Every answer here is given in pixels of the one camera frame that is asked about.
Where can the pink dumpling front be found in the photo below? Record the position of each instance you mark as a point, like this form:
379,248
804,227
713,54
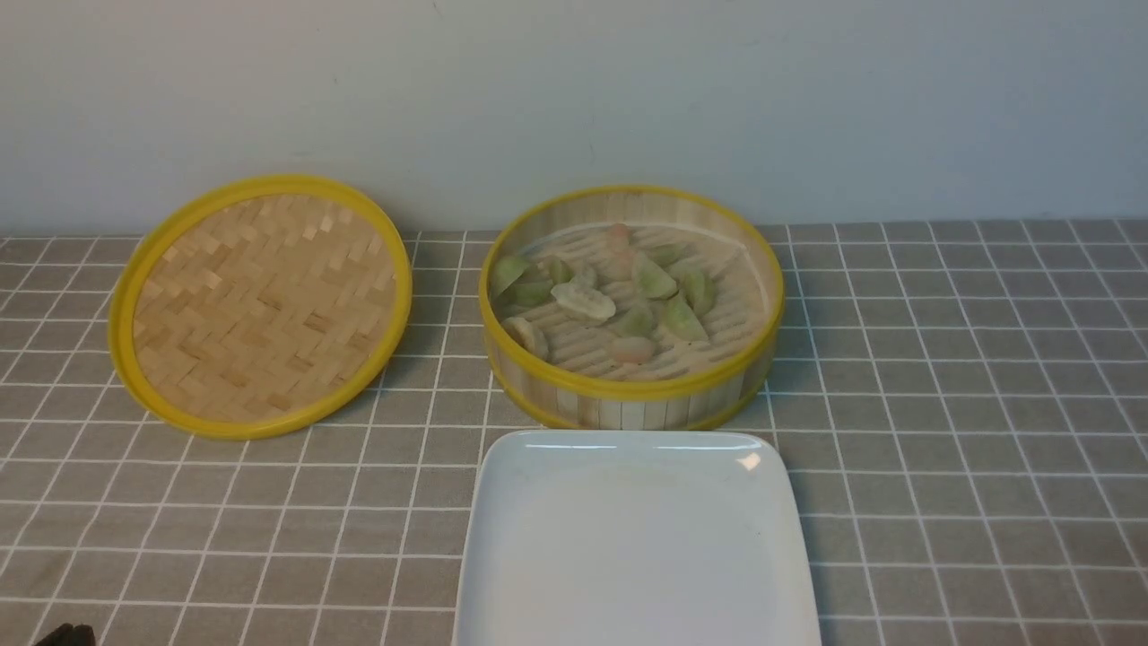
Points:
632,349

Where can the small green dumpling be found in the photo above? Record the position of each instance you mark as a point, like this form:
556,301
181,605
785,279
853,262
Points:
559,271

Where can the pink dumpling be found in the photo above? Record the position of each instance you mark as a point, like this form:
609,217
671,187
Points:
621,253
632,349

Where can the yellow rimmed bamboo steamer basket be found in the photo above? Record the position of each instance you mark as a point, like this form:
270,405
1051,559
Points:
686,386

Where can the beige dumpling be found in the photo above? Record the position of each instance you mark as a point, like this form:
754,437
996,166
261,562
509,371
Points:
529,336

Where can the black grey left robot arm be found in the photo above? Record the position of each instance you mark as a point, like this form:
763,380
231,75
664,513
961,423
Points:
69,634

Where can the yellow rimmed bamboo steamer lid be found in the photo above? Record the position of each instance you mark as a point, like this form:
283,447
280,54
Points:
261,307

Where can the green dumpling back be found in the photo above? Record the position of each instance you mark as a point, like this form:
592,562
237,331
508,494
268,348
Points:
666,255

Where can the pink dumpling back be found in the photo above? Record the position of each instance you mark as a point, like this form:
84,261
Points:
621,253

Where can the white dumpling centre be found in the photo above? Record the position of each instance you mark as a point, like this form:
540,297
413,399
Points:
584,302

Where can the white square plate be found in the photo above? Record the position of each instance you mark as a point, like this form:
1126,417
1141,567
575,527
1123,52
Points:
581,537

